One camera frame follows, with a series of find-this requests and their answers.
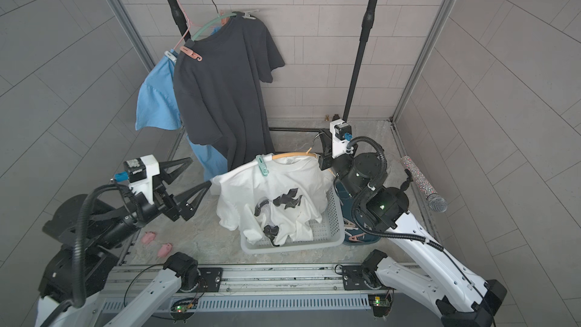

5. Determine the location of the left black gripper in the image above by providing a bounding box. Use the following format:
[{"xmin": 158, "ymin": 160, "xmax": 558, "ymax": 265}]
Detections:
[{"xmin": 99, "ymin": 157, "xmax": 212, "ymax": 248}]

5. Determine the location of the orange wire hanger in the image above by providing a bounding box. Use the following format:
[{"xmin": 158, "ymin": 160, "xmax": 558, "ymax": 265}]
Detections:
[{"xmin": 272, "ymin": 148, "xmax": 319, "ymax": 160}]

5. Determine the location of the white printed t-shirt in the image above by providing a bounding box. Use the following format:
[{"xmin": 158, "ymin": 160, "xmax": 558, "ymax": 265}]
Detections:
[{"xmin": 210, "ymin": 154, "xmax": 333, "ymax": 246}]

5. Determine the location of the mint green clothespin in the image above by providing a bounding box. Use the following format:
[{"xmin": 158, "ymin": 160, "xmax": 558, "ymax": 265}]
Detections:
[{"xmin": 255, "ymin": 154, "xmax": 269, "ymax": 177}]

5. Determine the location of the light blue printed t-shirt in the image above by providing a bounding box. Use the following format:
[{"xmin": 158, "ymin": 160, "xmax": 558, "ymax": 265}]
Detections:
[{"xmin": 136, "ymin": 49, "xmax": 228, "ymax": 181}]

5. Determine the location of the dark garment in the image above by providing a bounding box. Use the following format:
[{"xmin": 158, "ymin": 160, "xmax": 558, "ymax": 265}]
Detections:
[{"xmin": 173, "ymin": 12, "xmax": 285, "ymax": 170}]

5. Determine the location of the salmon pink clothespin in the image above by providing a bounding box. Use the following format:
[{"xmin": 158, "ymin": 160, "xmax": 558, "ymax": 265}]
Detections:
[{"xmin": 180, "ymin": 45, "xmax": 203, "ymax": 62}]

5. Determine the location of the white clothespin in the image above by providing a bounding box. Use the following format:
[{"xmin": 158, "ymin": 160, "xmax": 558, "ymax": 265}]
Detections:
[{"xmin": 164, "ymin": 51, "xmax": 177, "ymax": 64}]

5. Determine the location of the pink wire hanger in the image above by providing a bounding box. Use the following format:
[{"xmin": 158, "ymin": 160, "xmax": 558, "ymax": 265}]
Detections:
[{"xmin": 173, "ymin": 0, "xmax": 192, "ymax": 51}]

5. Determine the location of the grey clothespin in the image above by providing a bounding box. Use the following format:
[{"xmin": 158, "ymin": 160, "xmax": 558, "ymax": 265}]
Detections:
[{"xmin": 241, "ymin": 9, "xmax": 260, "ymax": 20}]

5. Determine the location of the mint green hanger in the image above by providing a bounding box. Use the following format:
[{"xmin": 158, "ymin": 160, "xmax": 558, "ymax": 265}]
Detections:
[{"xmin": 190, "ymin": 0, "xmax": 236, "ymax": 41}]

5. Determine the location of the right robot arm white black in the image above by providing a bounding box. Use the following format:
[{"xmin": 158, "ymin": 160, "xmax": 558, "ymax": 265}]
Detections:
[{"xmin": 320, "ymin": 124, "xmax": 507, "ymax": 326}]

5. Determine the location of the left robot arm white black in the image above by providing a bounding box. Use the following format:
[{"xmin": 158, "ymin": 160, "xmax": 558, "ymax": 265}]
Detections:
[{"xmin": 36, "ymin": 155, "xmax": 211, "ymax": 326}]

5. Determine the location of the teal plastic tray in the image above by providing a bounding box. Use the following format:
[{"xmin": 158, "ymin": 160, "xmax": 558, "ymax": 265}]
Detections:
[{"xmin": 333, "ymin": 176, "xmax": 382, "ymax": 245}]

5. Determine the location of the pink clothespin on floor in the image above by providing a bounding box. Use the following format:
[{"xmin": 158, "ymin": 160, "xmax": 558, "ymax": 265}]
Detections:
[{"xmin": 157, "ymin": 243, "xmax": 173, "ymax": 258}]

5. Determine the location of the white laundry basket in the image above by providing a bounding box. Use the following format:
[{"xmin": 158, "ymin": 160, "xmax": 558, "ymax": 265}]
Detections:
[{"xmin": 241, "ymin": 188, "xmax": 344, "ymax": 254}]

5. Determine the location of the glitter microphone on stand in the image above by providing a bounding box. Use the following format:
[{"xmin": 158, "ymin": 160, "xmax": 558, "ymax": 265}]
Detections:
[{"xmin": 401, "ymin": 156, "xmax": 448, "ymax": 213}]

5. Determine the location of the left circuit board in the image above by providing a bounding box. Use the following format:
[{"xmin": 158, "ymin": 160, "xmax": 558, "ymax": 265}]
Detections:
[{"xmin": 169, "ymin": 298, "xmax": 198, "ymax": 323}]

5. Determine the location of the circuit board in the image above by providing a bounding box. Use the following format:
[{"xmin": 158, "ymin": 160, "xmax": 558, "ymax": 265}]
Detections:
[
  {"xmin": 169, "ymin": 298, "xmax": 198, "ymax": 323},
  {"xmin": 369, "ymin": 293, "xmax": 393, "ymax": 319}
]

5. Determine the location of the right circuit board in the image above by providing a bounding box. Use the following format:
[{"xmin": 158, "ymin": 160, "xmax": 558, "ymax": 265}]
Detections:
[{"xmin": 369, "ymin": 293, "xmax": 393, "ymax": 319}]

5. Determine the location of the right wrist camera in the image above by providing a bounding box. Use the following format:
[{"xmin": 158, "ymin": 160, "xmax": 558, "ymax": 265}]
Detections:
[{"xmin": 329, "ymin": 119, "xmax": 353, "ymax": 159}]

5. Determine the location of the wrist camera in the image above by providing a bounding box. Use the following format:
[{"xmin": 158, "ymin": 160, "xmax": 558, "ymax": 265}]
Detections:
[
  {"xmin": 329, "ymin": 119, "xmax": 353, "ymax": 159},
  {"xmin": 112, "ymin": 154, "xmax": 160, "ymax": 204}
]

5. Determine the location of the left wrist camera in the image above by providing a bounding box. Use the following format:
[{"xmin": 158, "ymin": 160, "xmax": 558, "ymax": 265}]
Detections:
[{"xmin": 112, "ymin": 154, "xmax": 160, "ymax": 204}]

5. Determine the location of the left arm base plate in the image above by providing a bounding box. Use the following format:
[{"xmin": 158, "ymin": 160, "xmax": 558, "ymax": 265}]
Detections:
[{"xmin": 179, "ymin": 267, "xmax": 223, "ymax": 293}]

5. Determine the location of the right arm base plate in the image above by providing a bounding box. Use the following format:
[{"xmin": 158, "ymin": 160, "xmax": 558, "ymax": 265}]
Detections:
[{"xmin": 337, "ymin": 264, "xmax": 381, "ymax": 291}]

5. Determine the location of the aluminium mounting rail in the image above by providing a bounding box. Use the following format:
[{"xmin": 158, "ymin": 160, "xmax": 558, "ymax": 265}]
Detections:
[{"xmin": 85, "ymin": 260, "xmax": 471, "ymax": 298}]

